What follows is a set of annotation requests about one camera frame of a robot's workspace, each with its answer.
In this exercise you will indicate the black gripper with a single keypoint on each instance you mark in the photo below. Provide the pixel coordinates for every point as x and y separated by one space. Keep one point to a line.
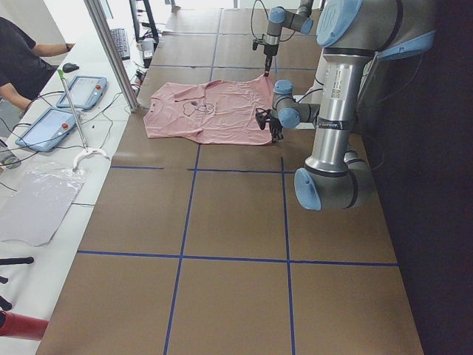
273 126
268 51

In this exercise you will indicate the pink Snoopy t-shirt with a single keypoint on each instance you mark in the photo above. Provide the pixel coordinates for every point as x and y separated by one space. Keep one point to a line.
217 112

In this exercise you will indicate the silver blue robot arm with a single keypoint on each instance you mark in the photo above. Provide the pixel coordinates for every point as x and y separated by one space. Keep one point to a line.
278 19
351 34

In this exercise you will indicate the black keyboard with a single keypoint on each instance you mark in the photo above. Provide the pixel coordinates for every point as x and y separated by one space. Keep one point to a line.
121 42

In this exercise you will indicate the blue teach pendant far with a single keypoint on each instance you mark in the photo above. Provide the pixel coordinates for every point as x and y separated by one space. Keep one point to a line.
86 90

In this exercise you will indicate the blue teach pendant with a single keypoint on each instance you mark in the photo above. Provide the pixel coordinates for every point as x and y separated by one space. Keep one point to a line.
48 130
86 90

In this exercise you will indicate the reacher grabber stick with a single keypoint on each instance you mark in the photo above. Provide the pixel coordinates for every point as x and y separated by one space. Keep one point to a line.
86 149

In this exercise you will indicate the black computer mouse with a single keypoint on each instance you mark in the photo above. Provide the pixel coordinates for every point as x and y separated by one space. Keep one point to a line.
70 67

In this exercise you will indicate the blue teach pendant near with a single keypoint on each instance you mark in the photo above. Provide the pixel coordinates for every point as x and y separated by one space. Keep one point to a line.
48 130

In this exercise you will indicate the person in black shirt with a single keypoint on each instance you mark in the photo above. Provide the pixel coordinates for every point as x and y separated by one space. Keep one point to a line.
24 72

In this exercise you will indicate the clear plastic bag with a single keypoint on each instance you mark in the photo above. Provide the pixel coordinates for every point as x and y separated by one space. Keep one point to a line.
35 211

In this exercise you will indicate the red fire extinguisher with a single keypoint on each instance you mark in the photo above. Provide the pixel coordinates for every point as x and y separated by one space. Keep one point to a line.
22 327

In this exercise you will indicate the aluminium frame post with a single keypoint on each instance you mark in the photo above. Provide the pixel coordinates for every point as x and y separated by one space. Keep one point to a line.
98 18

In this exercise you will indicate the black camera tripod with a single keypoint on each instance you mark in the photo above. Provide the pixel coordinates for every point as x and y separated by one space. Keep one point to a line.
5 304

